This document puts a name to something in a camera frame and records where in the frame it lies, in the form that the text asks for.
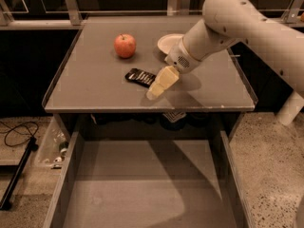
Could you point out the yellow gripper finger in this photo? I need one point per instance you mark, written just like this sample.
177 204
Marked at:
166 77

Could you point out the black floor stand bar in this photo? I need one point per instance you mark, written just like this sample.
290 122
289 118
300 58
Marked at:
5 200

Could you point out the grey cabinet with top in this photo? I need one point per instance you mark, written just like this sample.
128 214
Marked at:
91 78

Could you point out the white cylindrical post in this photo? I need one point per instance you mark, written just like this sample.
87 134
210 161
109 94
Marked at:
290 109

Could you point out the metal railing frame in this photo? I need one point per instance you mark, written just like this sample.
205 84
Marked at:
74 14

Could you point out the white paper bowl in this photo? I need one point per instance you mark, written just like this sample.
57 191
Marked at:
167 41

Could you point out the black rxbar chocolate wrapper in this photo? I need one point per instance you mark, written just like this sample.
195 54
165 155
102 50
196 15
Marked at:
140 77

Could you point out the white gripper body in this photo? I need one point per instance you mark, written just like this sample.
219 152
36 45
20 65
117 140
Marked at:
178 58

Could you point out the red apple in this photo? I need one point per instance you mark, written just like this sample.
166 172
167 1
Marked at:
125 45

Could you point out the open grey top drawer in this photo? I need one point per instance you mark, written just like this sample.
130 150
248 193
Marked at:
148 184

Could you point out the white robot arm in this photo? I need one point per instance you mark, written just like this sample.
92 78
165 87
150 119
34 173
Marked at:
225 23

